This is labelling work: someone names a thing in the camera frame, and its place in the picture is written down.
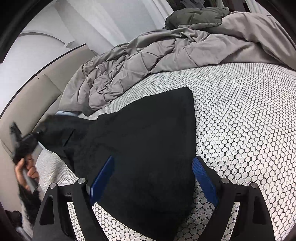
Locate black pants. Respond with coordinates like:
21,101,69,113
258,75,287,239
40,87,196,240

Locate person's left hand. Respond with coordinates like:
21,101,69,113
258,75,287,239
15,154,39,191

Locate light blue pillow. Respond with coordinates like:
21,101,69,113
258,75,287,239
56,111,81,117

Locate beige padded headboard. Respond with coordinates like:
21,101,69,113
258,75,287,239
0,44,99,163

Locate white honeycomb bed sheet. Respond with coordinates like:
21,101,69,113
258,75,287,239
34,61,296,241

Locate grey crumpled duvet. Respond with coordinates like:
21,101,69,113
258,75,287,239
59,13,295,115

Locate dark olive quilted blanket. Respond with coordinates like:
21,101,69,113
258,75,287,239
164,6,230,30

